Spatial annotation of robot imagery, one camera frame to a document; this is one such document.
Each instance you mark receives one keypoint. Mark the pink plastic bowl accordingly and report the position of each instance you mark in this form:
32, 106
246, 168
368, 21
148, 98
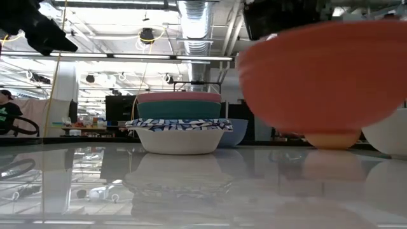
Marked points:
178, 97

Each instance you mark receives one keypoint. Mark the long ceiling strip light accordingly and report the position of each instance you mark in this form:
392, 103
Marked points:
140, 56

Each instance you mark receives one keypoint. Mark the black metal table frame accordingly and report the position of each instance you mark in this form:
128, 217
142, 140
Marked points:
63, 140

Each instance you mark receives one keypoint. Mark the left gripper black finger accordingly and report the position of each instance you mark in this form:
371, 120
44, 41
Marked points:
47, 39

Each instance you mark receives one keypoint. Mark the white plastic bowl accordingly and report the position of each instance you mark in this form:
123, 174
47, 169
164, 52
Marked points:
388, 133

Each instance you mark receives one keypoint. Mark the red plastic bowl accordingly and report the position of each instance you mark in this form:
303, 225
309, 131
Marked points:
318, 79

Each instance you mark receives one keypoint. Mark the blue plastic bowl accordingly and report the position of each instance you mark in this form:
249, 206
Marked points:
237, 133

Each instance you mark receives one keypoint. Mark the black cabinet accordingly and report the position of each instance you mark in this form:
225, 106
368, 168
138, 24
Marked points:
121, 108

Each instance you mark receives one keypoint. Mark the ribbed silver ceiling duct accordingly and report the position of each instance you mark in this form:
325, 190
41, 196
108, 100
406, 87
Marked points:
195, 31

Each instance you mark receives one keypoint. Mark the person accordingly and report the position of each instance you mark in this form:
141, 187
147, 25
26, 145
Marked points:
9, 111

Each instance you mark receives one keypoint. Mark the cluttered workbench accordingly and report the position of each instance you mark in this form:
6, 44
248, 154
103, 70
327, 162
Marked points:
82, 128

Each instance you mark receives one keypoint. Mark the teal plastic bowl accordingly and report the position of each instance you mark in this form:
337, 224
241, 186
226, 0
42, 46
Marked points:
178, 110

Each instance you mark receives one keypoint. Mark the blue leaf pattern paper bowl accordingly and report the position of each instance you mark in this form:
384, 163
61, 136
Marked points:
178, 121
179, 141

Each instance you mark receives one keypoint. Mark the orange plastic bowl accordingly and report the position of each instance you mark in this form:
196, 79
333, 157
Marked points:
332, 140

